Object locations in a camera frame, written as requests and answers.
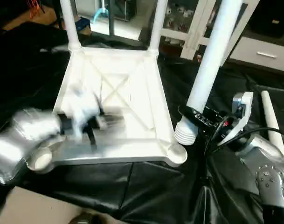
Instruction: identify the dark robot left foot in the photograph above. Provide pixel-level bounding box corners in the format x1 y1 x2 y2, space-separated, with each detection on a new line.
67 213 101 224

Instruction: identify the white low drawer unit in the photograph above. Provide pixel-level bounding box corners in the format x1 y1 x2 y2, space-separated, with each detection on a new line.
228 36 284 73

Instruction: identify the black work mat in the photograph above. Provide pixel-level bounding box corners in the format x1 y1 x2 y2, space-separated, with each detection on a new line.
0 23 284 224

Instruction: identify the white glass-door cabinet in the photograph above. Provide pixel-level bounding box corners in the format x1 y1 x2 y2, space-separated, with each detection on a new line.
158 0 262 65

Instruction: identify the light blue hose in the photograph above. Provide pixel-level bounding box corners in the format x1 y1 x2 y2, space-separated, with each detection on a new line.
91 2 109 24

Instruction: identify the grey metal pole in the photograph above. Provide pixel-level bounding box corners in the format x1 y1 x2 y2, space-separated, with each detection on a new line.
106 0 116 37

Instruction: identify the white plastic table top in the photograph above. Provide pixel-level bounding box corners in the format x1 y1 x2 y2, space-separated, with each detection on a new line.
27 45 188 175

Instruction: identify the red wire bundle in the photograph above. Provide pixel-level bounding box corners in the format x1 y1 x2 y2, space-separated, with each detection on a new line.
25 0 45 17

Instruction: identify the white plastic table leg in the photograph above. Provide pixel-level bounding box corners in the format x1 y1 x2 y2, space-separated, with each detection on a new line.
173 0 243 147
147 0 168 56
260 91 284 162
60 0 82 51

